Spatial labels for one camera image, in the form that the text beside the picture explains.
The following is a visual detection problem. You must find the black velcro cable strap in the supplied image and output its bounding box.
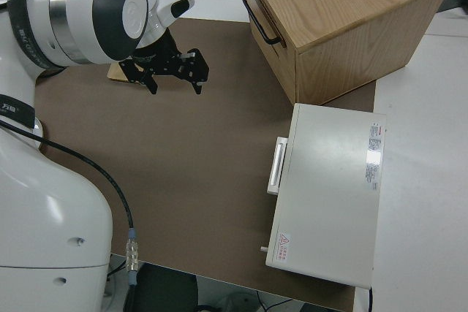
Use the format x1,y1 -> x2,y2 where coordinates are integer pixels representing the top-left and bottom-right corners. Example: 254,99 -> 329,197
7,0 -> 50,70
0,94 -> 37,126

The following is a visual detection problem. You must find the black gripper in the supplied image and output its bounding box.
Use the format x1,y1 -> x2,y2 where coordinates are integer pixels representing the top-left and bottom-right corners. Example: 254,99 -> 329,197
119,32 -> 210,96

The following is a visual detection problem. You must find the wooden mug tree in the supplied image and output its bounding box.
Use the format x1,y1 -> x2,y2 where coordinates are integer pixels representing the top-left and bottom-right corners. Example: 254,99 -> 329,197
107,63 -> 129,83

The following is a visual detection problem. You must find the white toaster oven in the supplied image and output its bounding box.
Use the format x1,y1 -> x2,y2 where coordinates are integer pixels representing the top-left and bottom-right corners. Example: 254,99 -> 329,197
260,102 -> 388,289

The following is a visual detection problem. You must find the wooden drawer cabinet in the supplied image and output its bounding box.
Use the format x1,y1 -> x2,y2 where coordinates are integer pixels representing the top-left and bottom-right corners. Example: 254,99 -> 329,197
237,0 -> 453,106

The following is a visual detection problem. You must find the black cable with metal connector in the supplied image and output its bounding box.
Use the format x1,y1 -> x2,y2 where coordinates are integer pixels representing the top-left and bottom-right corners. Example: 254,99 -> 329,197
0,118 -> 140,312

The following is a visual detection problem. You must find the black cabinet drawer handle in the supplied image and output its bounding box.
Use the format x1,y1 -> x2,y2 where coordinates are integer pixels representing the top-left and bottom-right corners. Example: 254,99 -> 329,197
241,0 -> 282,46

